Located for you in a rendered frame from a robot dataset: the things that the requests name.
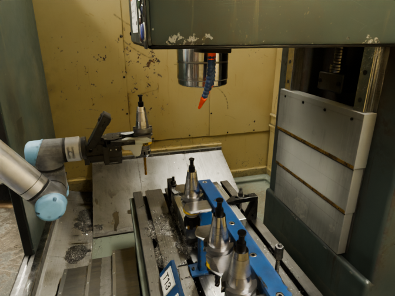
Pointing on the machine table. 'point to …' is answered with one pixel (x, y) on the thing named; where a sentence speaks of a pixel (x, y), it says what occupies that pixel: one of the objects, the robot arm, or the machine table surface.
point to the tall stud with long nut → (278, 255)
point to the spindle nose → (200, 69)
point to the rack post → (206, 219)
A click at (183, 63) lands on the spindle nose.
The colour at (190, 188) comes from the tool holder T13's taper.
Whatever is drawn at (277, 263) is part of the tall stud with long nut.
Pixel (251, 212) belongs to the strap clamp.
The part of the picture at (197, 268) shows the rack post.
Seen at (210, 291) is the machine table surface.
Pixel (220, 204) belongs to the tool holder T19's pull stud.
